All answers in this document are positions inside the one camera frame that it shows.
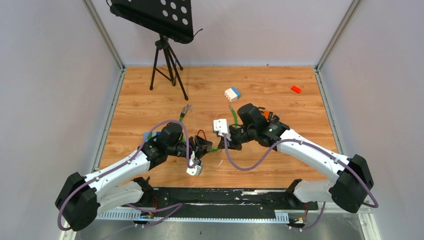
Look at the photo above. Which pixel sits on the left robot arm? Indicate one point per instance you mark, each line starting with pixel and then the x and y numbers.
pixel 84 197

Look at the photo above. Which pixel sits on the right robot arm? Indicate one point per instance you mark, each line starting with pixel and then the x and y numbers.
pixel 348 181

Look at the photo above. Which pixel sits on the black tripod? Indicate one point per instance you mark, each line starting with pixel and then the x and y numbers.
pixel 173 65

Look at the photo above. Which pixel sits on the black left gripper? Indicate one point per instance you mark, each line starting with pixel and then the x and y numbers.
pixel 199 148

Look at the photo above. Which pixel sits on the small silver keys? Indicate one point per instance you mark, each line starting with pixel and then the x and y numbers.
pixel 187 108

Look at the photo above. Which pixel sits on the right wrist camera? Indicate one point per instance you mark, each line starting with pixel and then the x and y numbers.
pixel 221 128

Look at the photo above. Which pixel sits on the orange padlock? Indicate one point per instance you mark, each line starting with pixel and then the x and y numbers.
pixel 266 113

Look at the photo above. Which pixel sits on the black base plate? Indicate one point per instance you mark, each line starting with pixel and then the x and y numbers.
pixel 203 202

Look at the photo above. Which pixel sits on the green cable lock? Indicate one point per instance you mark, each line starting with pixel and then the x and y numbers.
pixel 233 112

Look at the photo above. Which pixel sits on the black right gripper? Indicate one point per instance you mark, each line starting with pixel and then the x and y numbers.
pixel 232 144

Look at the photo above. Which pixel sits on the small red brick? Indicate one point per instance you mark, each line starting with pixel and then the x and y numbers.
pixel 296 89

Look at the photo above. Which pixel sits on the blue green striped block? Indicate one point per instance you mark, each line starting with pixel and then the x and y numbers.
pixel 147 136

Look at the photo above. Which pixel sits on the white slotted cable duct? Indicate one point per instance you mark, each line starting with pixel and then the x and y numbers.
pixel 134 215

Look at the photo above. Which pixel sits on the black perforated stand tray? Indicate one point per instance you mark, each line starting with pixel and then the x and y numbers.
pixel 170 18

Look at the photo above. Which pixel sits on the white and blue toy brick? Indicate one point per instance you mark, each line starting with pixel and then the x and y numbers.
pixel 232 94

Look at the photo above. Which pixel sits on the red cable lock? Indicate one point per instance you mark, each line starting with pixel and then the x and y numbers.
pixel 202 132

